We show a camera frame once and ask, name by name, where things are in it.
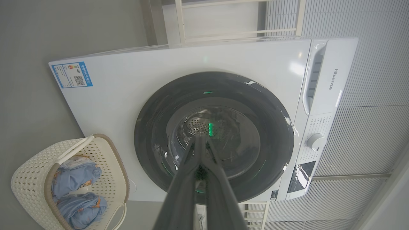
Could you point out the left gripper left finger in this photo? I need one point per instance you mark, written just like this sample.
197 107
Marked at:
182 198

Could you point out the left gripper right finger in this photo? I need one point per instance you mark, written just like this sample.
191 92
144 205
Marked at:
220 198

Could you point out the washing machine glass door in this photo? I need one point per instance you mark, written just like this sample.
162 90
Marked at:
150 127

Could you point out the blue patterned clothes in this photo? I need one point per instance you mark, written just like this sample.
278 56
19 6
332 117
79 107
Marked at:
83 210
76 177

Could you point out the stainless steel washing machine drum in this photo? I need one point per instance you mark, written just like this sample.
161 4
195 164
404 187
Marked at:
196 124

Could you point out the white front-load washing machine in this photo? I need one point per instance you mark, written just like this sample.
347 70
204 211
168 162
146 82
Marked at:
127 95

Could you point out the small white metal rack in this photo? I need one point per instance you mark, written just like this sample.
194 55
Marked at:
265 217

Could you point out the small dark barcode sticker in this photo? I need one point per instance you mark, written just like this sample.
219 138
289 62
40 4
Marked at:
274 195

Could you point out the black display panel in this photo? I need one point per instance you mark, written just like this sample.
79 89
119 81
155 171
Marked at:
300 177

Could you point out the white control knob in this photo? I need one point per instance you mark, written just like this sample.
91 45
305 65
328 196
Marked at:
316 142

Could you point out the cream perforated laundry basket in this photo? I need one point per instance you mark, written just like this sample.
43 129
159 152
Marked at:
32 172

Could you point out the blue energy label sticker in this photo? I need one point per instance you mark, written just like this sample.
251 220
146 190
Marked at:
72 75

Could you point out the white detergent drawer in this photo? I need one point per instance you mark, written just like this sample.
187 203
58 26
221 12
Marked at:
332 57

